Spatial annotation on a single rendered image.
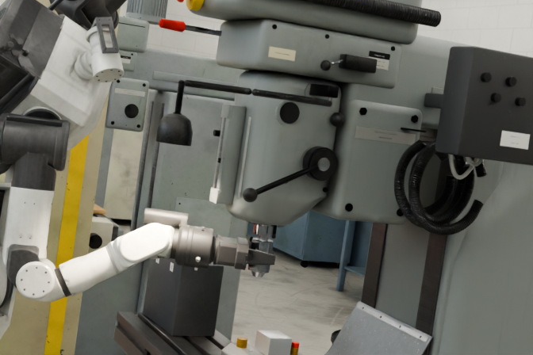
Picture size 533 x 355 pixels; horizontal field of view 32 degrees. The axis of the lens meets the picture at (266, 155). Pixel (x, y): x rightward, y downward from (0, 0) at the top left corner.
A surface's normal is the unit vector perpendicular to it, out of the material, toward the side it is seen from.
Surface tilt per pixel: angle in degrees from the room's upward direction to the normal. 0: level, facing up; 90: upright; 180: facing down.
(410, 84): 90
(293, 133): 90
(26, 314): 90
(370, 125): 90
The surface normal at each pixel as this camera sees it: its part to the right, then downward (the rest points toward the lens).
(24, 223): 0.19, -0.01
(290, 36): 0.42, 0.11
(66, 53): 0.66, -0.40
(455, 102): -0.90, -0.11
